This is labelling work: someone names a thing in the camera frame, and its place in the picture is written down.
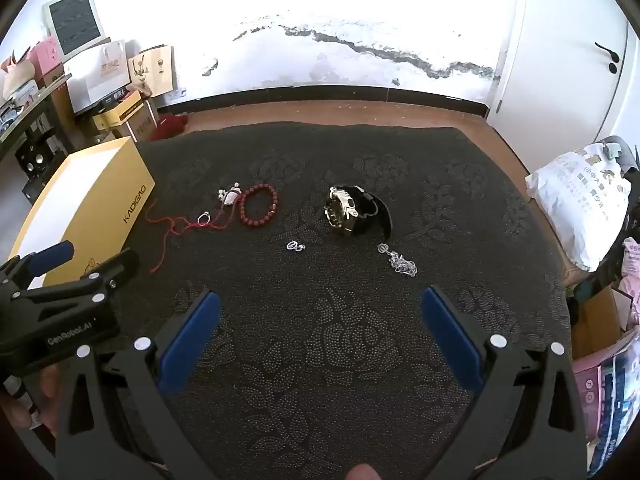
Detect white paper bag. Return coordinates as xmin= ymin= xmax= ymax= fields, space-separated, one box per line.
xmin=64 ymin=39 xmax=132 ymax=114

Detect blue printed packet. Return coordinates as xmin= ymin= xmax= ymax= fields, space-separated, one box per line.
xmin=584 ymin=344 xmax=640 ymax=477

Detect grey cloth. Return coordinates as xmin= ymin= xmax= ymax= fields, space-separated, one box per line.
xmin=602 ymin=135 xmax=639 ymax=171

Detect yellow cardboard box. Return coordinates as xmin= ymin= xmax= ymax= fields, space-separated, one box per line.
xmin=9 ymin=136 xmax=157 ymax=291

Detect white printed plastic bag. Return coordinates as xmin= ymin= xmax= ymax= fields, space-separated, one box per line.
xmin=524 ymin=142 xmax=632 ymax=272

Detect open cardboard box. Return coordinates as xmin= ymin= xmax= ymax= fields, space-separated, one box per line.
xmin=569 ymin=284 xmax=636 ymax=361

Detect dark patterned mat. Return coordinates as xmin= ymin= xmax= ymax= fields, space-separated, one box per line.
xmin=75 ymin=122 xmax=572 ymax=480

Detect red cloth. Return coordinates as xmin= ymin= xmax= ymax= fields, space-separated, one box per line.
xmin=152 ymin=112 xmax=190 ymax=142

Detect red bead bracelet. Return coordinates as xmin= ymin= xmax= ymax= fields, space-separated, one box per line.
xmin=238 ymin=183 xmax=279 ymax=230

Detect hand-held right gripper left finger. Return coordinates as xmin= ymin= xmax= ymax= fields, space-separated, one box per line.
xmin=55 ymin=288 xmax=223 ymax=480

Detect black door handle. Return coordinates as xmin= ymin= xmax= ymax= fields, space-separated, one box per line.
xmin=593 ymin=41 xmax=621 ymax=75

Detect black gold wristwatch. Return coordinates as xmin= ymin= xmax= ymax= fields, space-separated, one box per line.
xmin=323 ymin=184 xmax=394 ymax=240

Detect white door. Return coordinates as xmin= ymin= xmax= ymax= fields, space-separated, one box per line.
xmin=486 ymin=0 xmax=640 ymax=147

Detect pink packets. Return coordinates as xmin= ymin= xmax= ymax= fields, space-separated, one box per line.
xmin=619 ymin=237 xmax=640 ymax=322

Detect white framed dark board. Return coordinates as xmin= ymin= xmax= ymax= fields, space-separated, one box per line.
xmin=42 ymin=0 xmax=109 ymax=61

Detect black speaker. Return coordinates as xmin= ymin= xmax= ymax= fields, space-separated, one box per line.
xmin=14 ymin=132 xmax=59 ymax=179

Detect person's left hand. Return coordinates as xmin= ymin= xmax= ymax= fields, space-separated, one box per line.
xmin=0 ymin=362 xmax=63 ymax=442

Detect beige bag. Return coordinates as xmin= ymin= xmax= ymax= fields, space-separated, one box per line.
xmin=2 ymin=52 xmax=36 ymax=101

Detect silver chain necklace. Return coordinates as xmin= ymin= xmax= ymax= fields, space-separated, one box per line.
xmin=377 ymin=242 xmax=419 ymax=279

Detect dark desk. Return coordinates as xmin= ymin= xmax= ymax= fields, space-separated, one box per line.
xmin=0 ymin=72 xmax=74 ymax=161

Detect brown paper bag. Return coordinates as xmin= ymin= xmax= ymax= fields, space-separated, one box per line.
xmin=127 ymin=44 xmax=175 ymax=99

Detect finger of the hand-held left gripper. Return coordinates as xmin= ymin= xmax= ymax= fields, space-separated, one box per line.
xmin=0 ymin=241 xmax=76 ymax=288
xmin=75 ymin=247 xmax=142 ymax=307

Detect flat yellow black box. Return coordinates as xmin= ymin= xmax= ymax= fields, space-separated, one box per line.
xmin=92 ymin=90 xmax=156 ymax=131

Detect pink box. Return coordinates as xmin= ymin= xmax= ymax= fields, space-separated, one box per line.
xmin=27 ymin=37 xmax=66 ymax=79

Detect red cord necklace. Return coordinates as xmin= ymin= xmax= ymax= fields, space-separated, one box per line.
xmin=144 ymin=199 xmax=242 ymax=274

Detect brown cardboard box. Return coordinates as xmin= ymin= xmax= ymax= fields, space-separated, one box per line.
xmin=127 ymin=104 xmax=161 ymax=141

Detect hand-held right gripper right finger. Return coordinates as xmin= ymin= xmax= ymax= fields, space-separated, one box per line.
xmin=420 ymin=285 xmax=588 ymax=480

